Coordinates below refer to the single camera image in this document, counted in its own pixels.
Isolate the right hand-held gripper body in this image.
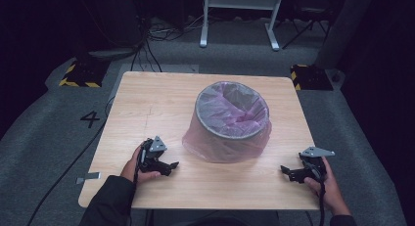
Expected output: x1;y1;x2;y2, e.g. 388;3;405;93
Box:
299;146;336;184

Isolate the pink plastic bag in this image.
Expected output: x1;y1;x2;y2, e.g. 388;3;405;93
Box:
181;80;273;164

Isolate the white metal stand frame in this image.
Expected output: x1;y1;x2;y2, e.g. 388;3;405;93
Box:
199;0;285;52

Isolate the person's right hand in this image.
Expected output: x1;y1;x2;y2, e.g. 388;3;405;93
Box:
303;157;352;217

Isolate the black tripod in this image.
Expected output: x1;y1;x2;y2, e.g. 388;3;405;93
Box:
281;5;331;51

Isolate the long black floor cable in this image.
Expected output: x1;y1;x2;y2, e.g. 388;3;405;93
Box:
25;95;115;226

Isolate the grey tape strip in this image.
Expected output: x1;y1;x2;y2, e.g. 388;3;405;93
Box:
75;171;103;185

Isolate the hand-held gripper black cable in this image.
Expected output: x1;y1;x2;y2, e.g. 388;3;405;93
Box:
316;173;328;226
131;147;147;185

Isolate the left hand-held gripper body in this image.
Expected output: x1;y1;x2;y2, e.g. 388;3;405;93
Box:
138;135;168;173

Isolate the black yellow striped block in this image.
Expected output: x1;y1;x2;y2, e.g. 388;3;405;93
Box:
290;64;335;92
59;59;111;89

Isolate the right hand-held gripper black cable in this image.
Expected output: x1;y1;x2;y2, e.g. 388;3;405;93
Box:
316;173;328;226

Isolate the left hand-held gripper black cable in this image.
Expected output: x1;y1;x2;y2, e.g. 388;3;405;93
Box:
131;147;147;185

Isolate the person's left hand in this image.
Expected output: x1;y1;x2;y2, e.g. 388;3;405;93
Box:
120;139;162;184

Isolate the green plastic bucket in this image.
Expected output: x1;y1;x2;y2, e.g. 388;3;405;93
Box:
188;80;271;162

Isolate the bundle of floor cables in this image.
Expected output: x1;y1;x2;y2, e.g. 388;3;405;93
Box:
129;10;205;73

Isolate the grey pillar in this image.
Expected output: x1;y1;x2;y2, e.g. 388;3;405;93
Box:
314;0;376;70

